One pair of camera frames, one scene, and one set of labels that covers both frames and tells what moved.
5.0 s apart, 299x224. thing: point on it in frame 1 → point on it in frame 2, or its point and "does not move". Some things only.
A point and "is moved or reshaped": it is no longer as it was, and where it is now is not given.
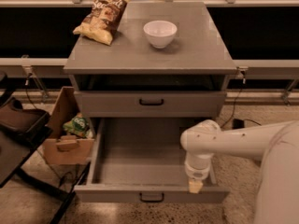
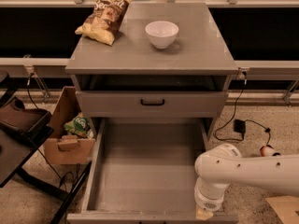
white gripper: [197, 172] → [207, 203]
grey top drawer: [149, 104] does not move
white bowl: [160, 33] does not move
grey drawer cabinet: [129, 78] does not move
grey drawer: [142, 161] is moved or reshaped
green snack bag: [78, 126] does not move
